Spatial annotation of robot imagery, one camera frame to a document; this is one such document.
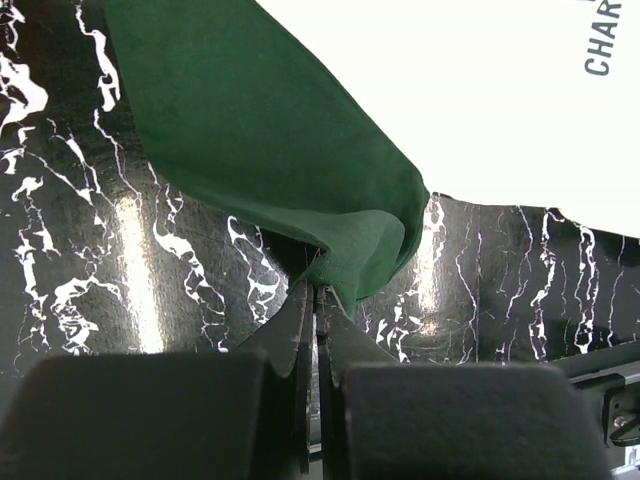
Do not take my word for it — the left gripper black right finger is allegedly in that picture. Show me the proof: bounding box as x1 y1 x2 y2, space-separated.
316 287 611 479

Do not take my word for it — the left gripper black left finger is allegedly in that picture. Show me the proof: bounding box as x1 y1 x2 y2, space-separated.
1 282 314 479

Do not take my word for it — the white green raglan t-shirt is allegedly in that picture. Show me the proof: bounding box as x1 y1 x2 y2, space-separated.
103 1 639 305

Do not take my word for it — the black marble pattern mat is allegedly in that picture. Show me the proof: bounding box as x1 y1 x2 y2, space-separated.
1 1 639 378

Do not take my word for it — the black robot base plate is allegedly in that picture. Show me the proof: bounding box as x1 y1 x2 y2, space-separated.
553 342 639 479

